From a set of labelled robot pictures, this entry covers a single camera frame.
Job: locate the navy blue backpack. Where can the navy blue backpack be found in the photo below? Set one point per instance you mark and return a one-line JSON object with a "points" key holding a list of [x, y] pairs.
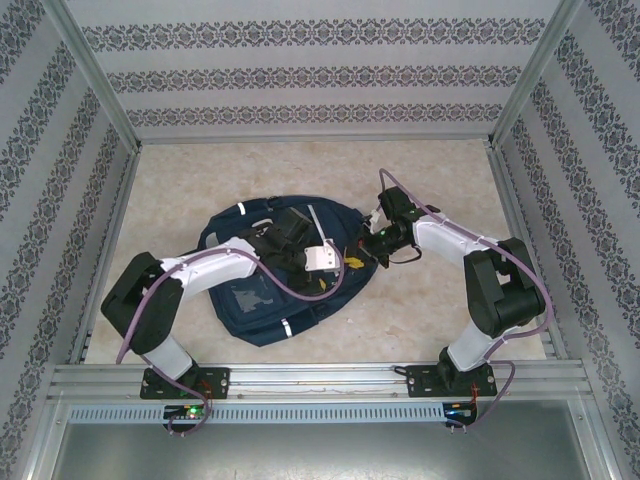
{"points": [[260, 325]]}

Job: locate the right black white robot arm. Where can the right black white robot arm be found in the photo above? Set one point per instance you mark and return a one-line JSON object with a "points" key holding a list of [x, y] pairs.
{"points": [[500, 300]]}

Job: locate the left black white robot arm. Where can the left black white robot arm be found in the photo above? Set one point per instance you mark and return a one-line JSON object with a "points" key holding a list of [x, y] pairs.
{"points": [[215, 270]]}

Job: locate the grey metal panel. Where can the grey metal panel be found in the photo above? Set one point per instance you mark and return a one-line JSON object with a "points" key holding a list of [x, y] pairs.
{"points": [[320, 455]]}

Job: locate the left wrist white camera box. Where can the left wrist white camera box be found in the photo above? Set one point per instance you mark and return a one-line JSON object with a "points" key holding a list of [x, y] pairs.
{"points": [[320, 256]]}

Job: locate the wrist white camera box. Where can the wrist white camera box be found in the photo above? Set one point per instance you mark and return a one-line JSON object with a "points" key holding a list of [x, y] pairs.
{"points": [[320, 256], [376, 218]]}

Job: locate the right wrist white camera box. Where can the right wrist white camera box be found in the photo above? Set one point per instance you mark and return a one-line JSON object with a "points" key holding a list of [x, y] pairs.
{"points": [[376, 218]]}

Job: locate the aluminium mounting rail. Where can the aluminium mounting rail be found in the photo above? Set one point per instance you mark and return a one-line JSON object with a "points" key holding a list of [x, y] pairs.
{"points": [[310, 382]]}

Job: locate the aluminium side frame rail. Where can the aluminium side frame rail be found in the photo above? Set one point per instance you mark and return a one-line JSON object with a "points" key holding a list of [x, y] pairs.
{"points": [[122, 200], [510, 200]]}

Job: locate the aluminium rear frame bar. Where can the aluminium rear frame bar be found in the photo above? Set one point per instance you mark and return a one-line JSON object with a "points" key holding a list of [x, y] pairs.
{"points": [[225, 139]]}

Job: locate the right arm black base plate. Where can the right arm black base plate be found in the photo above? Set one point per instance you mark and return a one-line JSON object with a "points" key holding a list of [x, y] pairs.
{"points": [[417, 382]]}

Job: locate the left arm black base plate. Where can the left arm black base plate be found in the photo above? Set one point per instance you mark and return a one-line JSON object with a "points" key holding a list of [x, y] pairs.
{"points": [[220, 382]]}

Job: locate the aluminium frame post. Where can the aluminium frame post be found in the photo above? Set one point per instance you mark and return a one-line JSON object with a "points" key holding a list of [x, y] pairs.
{"points": [[95, 80], [535, 70]]}

